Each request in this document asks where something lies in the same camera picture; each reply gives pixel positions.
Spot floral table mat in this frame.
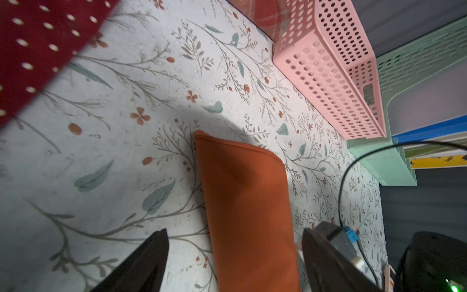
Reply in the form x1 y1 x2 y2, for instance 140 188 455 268
1 1 387 292

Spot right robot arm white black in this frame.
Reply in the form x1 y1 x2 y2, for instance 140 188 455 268
394 231 467 292

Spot pink plastic basket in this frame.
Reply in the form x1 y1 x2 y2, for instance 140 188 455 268
273 0 387 139

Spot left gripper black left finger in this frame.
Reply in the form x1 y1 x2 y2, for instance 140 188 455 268
92 229 169 292

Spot dark red polka-dot skirt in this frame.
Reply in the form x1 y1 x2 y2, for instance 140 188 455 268
1 0 118 125

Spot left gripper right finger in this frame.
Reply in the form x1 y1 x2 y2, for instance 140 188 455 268
302 228 381 292

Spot white book in organizer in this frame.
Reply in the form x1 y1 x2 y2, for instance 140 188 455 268
404 144 467 170

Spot mint green file organizer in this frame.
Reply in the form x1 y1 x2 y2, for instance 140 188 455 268
346 16 467 187

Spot rust orange skirt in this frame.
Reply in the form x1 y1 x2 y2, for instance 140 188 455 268
194 130 300 292

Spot red plaid skirt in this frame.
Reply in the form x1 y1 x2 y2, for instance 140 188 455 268
228 0 291 41

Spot blue folders in organizer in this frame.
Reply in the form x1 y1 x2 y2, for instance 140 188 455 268
392 116 467 142

